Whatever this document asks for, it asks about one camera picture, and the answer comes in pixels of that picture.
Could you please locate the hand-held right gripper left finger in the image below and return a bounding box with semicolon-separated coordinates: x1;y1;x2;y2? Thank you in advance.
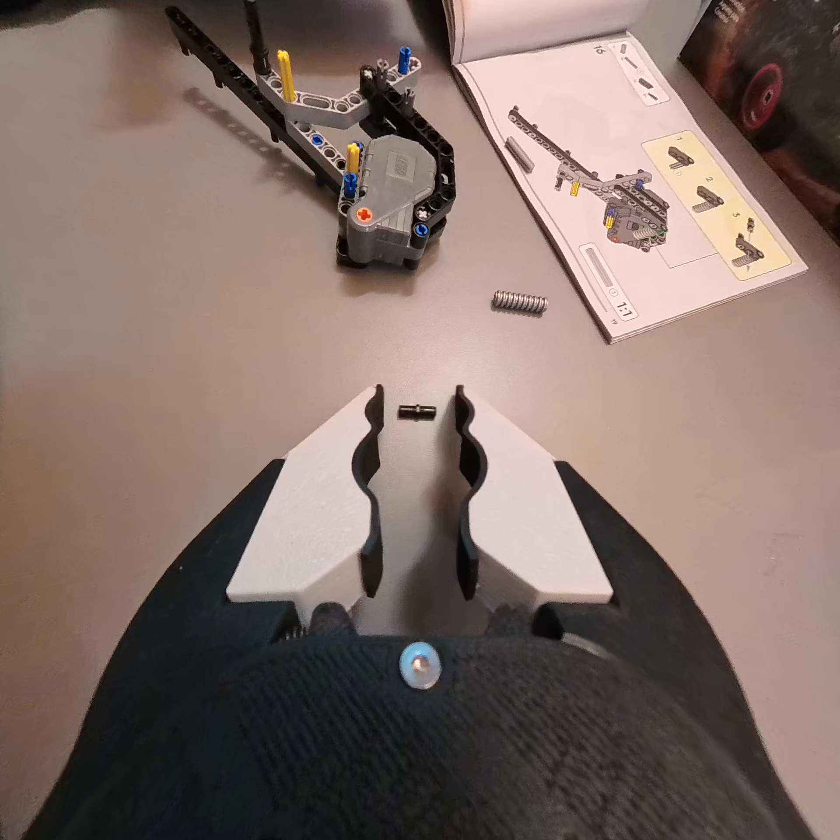
226;384;386;635

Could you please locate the grey desk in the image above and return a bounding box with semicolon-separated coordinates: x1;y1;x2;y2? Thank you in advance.
0;0;840;756

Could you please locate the partly built brick vehicle frame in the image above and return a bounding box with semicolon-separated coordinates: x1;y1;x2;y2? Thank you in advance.
164;0;457;271

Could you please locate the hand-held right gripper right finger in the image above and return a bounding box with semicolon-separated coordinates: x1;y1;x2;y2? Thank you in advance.
455;384;615;635

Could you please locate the open building instruction booklet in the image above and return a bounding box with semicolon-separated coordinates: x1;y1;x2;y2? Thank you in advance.
443;0;809;347

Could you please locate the black toy truck set box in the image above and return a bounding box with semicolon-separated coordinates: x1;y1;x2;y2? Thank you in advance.
678;0;840;247

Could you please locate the small metal coil spring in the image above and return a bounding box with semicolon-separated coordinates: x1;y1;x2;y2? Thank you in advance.
492;289;549;317

